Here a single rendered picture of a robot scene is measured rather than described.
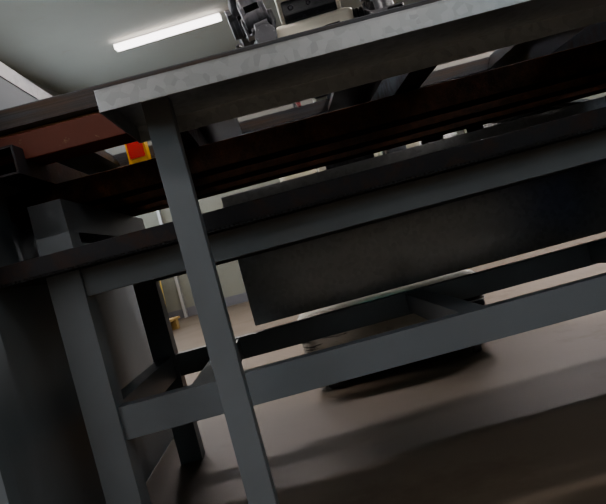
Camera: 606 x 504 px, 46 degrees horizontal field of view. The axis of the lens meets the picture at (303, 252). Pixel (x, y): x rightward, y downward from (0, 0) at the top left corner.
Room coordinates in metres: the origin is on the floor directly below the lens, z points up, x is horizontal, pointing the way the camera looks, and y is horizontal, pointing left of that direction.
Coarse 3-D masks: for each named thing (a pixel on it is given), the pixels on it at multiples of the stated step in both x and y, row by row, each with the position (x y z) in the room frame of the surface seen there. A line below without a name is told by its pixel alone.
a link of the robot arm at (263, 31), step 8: (272, 16) 1.88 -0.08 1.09; (256, 24) 1.79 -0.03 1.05; (264, 24) 1.79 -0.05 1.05; (272, 24) 1.88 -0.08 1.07; (248, 32) 1.87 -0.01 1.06; (256, 32) 1.79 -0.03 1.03; (264, 32) 1.79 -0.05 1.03; (272, 32) 1.79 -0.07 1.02; (248, 40) 1.90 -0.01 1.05; (256, 40) 1.79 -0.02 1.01; (264, 40) 1.79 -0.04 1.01
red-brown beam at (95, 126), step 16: (96, 112) 1.29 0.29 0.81; (32, 128) 1.28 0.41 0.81; (48, 128) 1.25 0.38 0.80; (64, 128) 1.26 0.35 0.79; (80, 128) 1.26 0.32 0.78; (96, 128) 1.26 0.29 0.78; (112, 128) 1.26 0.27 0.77; (0, 144) 1.25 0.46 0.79; (16, 144) 1.25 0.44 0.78; (32, 144) 1.25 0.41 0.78; (48, 144) 1.25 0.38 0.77; (64, 144) 1.26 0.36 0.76; (80, 144) 1.26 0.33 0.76; (96, 144) 1.28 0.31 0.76; (112, 144) 1.32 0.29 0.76; (0, 160) 1.25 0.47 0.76; (32, 160) 1.27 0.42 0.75; (48, 160) 1.31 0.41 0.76
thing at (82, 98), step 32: (576, 32) 1.74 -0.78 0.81; (192, 64) 1.26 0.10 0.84; (480, 64) 1.92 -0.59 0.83; (64, 96) 1.26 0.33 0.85; (352, 96) 1.79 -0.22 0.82; (0, 128) 1.25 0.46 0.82; (224, 128) 1.76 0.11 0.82; (256, 128) 1.90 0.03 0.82; (64, 160) 1.64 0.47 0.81; (96, 160) 1.74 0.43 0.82; (128, 160) 1.89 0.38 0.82
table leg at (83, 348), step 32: (32, 224) 1.26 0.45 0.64; (64, 288) 1.26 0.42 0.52; (64, 320) 1.26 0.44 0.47; (96, 320) 1.29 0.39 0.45; (96, 352) 1.26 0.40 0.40; (96, 384) 1.26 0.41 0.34; (96, 416) 1.26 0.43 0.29; (96, 448) 1.26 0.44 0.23; (128, 448) 1.27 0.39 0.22; (128, 480) 1.26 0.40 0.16
